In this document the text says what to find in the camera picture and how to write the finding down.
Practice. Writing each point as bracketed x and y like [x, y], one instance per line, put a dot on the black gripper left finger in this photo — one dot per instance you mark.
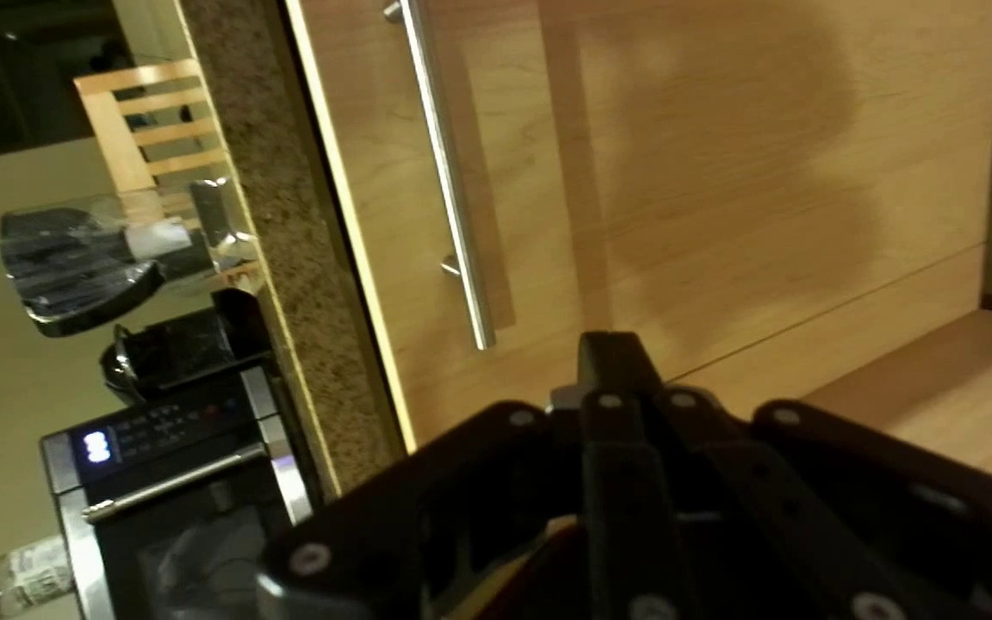
[462, 493]

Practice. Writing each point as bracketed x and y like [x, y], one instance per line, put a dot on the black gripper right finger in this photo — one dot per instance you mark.
[816, 504]

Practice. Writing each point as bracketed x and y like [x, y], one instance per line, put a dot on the light wood kitchen drawer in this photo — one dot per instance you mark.
[690, 173]

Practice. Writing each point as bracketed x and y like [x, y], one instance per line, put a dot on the black coffee maker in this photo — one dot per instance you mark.
[173, 347]

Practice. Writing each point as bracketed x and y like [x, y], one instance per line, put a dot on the clear plastic bottle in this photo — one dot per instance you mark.
[26, 572]

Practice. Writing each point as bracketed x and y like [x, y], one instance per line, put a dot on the clear plastic wrapped dish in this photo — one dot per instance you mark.
[68, 262]

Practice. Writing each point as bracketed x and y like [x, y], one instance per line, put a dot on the light wood slatted chair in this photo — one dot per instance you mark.
[118, 125]

